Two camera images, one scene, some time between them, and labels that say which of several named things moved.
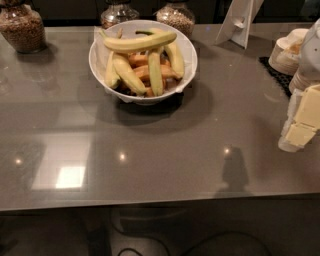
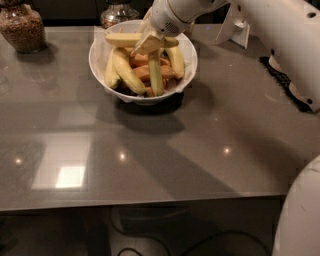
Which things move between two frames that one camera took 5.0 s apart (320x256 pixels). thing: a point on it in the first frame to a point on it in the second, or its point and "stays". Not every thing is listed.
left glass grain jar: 22,26 stays
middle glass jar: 118,11 stays
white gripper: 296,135 to 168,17
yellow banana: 155,66 stays
